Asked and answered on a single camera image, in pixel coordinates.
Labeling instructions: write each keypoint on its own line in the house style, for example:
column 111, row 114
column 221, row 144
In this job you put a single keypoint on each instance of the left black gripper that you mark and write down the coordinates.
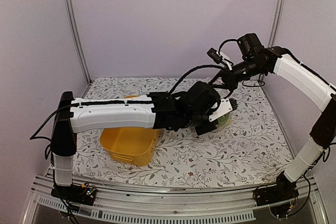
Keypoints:
column 202, row 130

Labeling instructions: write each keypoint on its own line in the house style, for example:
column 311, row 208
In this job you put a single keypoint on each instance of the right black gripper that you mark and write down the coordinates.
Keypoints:
column 229, row 82

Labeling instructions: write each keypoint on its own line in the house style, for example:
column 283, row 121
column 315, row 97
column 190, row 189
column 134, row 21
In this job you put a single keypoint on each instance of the green toy lime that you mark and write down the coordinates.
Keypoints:
column 224, row 119

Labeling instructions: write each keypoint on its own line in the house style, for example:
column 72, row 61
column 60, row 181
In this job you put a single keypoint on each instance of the yellow plastic basket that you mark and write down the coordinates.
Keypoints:
column 128, row 134

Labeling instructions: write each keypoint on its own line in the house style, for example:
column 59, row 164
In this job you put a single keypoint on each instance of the clear zip top bag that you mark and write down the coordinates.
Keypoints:
column 228, row 95

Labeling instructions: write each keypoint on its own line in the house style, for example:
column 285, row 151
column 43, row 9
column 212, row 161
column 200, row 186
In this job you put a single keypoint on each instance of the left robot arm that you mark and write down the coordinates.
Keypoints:
column 196, row 107

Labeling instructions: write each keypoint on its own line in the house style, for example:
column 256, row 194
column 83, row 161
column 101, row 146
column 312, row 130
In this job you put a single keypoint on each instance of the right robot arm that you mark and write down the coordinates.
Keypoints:
column 280, row 61

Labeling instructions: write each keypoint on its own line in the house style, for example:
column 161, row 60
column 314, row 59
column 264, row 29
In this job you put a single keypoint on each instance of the floral table mat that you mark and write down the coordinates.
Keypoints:
column 250, row 150

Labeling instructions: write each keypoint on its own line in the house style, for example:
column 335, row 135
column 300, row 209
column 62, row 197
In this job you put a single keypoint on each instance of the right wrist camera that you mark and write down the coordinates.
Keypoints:
column 220, row 58

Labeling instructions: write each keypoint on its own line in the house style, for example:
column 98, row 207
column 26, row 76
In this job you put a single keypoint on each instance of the front aluminium rail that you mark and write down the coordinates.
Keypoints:
column 126, row 203

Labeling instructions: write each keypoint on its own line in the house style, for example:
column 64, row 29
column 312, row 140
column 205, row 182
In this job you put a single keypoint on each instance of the right aluminium frame post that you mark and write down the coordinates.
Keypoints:
column 276, row 22

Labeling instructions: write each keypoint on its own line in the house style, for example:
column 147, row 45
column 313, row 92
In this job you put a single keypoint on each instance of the aluminium frame post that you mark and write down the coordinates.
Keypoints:
column 77, row 42
column 276, row 22

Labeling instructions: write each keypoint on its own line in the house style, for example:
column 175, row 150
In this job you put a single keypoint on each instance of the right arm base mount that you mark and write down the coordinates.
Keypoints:
column 283, row 190

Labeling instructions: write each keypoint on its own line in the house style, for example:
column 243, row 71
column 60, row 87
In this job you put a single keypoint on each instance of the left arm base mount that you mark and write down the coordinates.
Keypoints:
column 84, row 194

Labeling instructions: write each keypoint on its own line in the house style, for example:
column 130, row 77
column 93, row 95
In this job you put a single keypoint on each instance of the left aluminium frame post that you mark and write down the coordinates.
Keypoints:
column 77, row 42

